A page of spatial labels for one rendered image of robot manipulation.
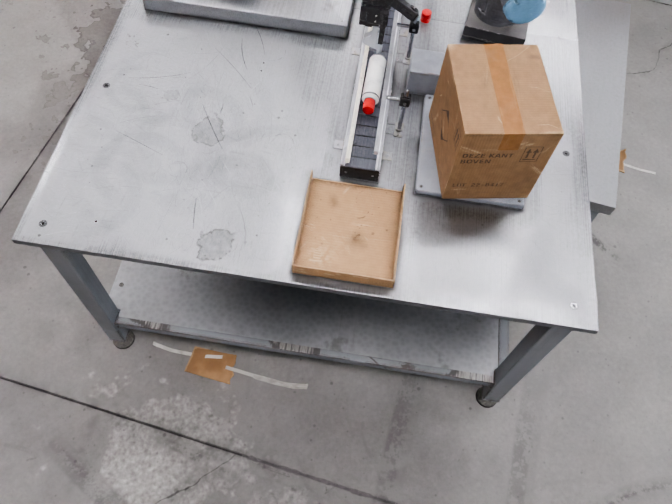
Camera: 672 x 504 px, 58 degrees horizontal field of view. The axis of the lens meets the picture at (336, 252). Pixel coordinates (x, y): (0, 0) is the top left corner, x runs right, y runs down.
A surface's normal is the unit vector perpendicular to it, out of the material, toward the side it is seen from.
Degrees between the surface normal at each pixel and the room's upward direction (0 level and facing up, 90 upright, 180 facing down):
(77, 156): 0
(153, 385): 0
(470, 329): 1
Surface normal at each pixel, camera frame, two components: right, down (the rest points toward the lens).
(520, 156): 0.04, 0.87
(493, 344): 0.04, -0.49
